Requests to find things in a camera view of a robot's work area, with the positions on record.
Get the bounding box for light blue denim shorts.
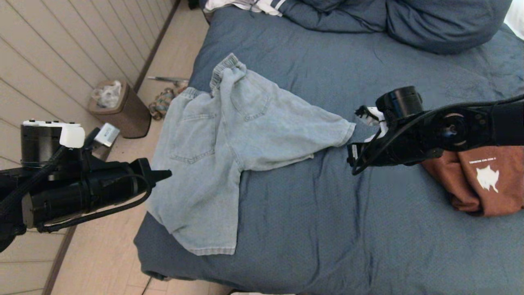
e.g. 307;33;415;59
147;52;357;256

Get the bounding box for brown metal trash bin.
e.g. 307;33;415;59
88;80;152;139

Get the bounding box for multicoloured cloth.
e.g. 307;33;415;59
148;87;188;121

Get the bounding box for rust brown shorts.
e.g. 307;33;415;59
421;145;524;217

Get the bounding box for clear plastic bin liner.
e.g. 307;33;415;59
91;80;123;109

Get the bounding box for silver metal object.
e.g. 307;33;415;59
147;76;190;87

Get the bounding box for blue bed cover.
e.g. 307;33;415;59
134;6;524;295

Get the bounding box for blue pillow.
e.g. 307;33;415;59
386;0;512;55

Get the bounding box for crumpled blue blanket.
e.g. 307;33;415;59
282;0;388;34

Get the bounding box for white pillow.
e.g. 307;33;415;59
503;0;524;41

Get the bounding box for white striped garment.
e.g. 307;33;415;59
204;0;292;18

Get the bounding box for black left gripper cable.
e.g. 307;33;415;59
35;174;153;233

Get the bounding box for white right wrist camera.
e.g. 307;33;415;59
357;105;390;143

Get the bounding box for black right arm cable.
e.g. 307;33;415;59
351;95;524;177

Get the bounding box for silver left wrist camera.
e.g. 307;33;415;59
94;123;120;147

